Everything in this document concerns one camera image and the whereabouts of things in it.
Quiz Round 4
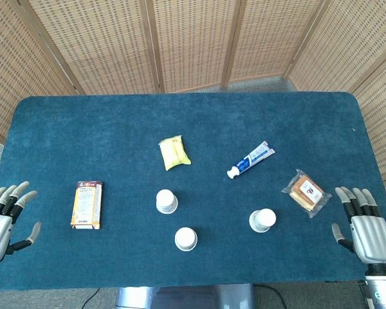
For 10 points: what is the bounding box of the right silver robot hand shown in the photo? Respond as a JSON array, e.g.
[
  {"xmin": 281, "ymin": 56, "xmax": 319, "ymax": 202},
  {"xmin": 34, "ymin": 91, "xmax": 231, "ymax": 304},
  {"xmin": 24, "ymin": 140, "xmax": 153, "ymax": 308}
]
[{"xmin": 331, "ymin": 186, "xmax": 386, "ymax": 267}]

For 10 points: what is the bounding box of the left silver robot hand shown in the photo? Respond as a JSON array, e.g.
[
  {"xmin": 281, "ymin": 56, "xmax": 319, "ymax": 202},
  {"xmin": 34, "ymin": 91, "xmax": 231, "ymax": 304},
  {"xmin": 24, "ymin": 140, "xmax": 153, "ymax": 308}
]
[{"xmin": 0, "ymin": 180, "xmax": 42, "ymax": 267}]

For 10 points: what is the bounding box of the white floral paper cup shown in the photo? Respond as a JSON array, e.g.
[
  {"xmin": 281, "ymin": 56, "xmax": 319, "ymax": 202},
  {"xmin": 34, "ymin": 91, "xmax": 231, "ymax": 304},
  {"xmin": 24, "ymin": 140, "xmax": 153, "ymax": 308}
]
[
  {"xmin": 156, "ymin": 189, "xmax": 179, "ymax": 214},
  {"xmin": 248, "ymin": 208, "xmax": 277, "ymax": 233},
  {"xmin": 174, "ymin": 227, "xmax": 198, "ymax": 252}
]

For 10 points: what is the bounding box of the grey robot base body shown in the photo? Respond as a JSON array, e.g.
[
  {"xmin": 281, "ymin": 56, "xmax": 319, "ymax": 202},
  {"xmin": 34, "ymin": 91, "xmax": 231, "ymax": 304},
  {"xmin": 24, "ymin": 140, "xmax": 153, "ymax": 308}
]
[{"xmin": 115, "ymin": 283, "xmax": 255, "ymax": 309}]

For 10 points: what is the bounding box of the clear wrapped cake pack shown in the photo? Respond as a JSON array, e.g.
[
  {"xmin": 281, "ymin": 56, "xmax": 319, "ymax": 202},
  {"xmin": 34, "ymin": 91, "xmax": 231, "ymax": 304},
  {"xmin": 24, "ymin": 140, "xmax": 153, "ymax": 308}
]
[{"xmin": 280, "ymin": 169, "xmax": 333, "ymax": 219}]

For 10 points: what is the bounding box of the orange white carton box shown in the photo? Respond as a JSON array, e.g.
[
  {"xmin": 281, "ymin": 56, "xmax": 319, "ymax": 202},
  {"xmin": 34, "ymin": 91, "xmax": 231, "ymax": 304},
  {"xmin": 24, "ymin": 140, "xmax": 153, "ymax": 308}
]
[{"xmin": 69, "ymin": 180, "xmax": 104, "ymax": 230}]

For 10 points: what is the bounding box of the woven bamboo screen panel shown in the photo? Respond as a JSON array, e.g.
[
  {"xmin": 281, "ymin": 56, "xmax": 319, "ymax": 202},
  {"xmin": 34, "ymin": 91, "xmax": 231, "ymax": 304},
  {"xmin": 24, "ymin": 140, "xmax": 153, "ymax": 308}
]
[
  {"xmin": 349, "ymin": 48, "xmax": 386, "ymax": 223},
  {"xmin": 220, "ymin": 0, "xmax": 329, "ymax": 88},
  {"xmin": 0, "ymin": 0, "xmax": 81, "ymax": 145},
  {"xmin": 19, "ymin": 0, "xmax": 163, "ymax": 96},
  {"xmin": 144, "ymin": 0, "xmax": 245, "ymax": 94},
  {"xmin": 284, "ymin": 0, "xmax": 386, "ymax": 94}
]

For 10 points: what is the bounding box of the blue white toothpaste tube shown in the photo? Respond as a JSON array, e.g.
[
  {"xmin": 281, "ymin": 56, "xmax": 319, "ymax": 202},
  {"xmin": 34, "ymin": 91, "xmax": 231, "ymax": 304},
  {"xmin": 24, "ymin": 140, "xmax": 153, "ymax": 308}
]
[{"xmin": 226, "ymin": 140, "xmax": 275, "ymax": 180}]

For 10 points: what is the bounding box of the blue felt table cover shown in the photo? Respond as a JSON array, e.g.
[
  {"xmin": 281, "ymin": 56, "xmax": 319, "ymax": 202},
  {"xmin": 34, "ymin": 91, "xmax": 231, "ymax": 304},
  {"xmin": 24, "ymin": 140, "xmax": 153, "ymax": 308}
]
[{"xmin": 0, "ymin": 91, "xmax": 386, "ymax": 292}]

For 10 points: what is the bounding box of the yellow snack packet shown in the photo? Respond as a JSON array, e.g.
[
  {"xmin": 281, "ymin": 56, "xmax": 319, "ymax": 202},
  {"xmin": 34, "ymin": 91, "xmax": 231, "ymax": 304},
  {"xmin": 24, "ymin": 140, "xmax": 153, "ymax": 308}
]
[{"xmin": 158, "ymin": 135, "xmax": 192, "ymax": 171}]

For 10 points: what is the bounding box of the black floor cable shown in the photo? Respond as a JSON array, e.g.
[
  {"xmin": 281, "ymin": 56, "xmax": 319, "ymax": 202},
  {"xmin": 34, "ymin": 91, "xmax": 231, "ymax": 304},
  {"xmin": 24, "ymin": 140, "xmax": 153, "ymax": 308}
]
[
  {"xmin": 253, "ymin": 285, "xmax": 288, "ymax": 309},
  {"xmin": 82, "ymin": 287, "xmax": 101, "ymax": 309}
]

